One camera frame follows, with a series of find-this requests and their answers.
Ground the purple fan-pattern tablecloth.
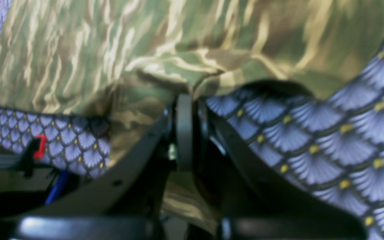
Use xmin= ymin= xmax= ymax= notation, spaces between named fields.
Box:
xmin=0 ymin=0 xmax=384 ymax=240

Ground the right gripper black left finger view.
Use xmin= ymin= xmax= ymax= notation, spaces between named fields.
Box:
xmin=0 ymin=95 xmax=192 ymax=240

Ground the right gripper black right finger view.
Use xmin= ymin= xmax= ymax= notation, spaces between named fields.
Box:
xmin=195 ymin=101 xmax=367 ymax=240

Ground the red and black clamp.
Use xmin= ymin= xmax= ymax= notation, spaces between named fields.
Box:
xmin=17 ymin=135 xmax=47 ymax=179

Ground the camouflage T-shirt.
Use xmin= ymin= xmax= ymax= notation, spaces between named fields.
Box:
xmin=0 ymin=0 xmax=384 ymax=240

